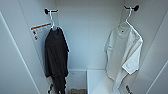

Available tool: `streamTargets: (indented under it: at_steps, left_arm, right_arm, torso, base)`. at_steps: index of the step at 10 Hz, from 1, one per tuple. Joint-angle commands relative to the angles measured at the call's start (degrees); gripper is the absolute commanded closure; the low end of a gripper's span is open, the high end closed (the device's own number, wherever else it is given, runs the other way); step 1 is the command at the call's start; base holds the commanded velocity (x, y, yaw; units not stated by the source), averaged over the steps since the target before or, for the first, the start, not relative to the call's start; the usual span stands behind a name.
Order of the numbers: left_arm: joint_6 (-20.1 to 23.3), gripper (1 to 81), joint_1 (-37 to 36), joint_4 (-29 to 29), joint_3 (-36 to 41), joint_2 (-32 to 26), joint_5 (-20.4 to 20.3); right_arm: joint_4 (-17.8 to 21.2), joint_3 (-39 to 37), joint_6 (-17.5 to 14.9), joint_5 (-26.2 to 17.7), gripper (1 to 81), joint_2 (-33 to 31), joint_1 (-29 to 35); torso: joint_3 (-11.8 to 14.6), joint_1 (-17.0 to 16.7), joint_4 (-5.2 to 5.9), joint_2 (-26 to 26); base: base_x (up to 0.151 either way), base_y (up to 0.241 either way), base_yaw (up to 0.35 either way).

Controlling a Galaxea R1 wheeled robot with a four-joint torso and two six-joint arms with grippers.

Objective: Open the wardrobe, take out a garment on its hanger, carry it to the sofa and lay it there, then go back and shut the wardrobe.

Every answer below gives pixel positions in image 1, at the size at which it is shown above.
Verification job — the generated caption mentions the white shirt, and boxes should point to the white shirt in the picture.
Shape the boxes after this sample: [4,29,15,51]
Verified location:
[103,21,144,93]

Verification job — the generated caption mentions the white clothes hanger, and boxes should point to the white clothes hanger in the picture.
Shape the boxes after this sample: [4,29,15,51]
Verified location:
[47,9,60,32]
[117,6,135,31]

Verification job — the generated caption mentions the white wardrobe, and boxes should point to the white wardrobe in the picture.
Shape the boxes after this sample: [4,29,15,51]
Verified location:
[16,0,168,94]

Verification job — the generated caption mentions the black garment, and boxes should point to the black garment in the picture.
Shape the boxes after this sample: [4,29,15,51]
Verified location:
[44,27,70,94]

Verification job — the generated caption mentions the white inner shelf unit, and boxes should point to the white inner shelf unit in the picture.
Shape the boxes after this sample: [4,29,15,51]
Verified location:
[87,69,122,94]

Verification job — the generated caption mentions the orange white warning sticker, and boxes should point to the orange white warning sticker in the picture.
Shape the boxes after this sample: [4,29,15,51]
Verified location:
[30,22,53,41]

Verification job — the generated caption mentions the black wardrobe hook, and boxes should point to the black wardrobe hook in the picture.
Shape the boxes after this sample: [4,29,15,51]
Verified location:
[123,4,141,12]
[44,8,60,15]

